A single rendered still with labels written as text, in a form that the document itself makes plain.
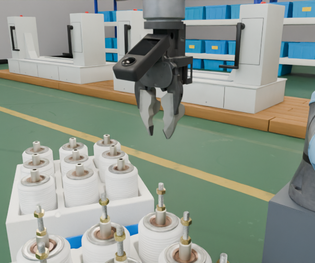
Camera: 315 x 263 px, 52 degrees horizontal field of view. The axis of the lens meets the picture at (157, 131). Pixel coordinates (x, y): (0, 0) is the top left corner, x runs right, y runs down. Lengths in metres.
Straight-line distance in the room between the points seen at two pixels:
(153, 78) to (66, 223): 0.50
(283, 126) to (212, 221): 1.16
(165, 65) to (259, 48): 1.81
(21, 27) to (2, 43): 2.34
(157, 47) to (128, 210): 0.52
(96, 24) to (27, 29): 1.40
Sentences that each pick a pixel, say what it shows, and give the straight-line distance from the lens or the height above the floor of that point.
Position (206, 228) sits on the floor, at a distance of 1.16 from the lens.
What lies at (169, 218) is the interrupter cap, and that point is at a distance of 0.72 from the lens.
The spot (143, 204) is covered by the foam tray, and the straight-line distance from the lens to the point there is 0.95.
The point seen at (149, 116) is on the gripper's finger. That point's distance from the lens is 0.62.
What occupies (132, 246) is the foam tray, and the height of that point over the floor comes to 0.18.
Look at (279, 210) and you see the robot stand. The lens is 0.73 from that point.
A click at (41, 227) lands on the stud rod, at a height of 0.30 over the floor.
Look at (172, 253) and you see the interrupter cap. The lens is 0.63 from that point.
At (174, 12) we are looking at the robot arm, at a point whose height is 0.67.
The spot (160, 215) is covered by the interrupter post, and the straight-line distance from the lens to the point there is 0.70.
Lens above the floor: 0.64
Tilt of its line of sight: 17 degrees down
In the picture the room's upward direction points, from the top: straight up
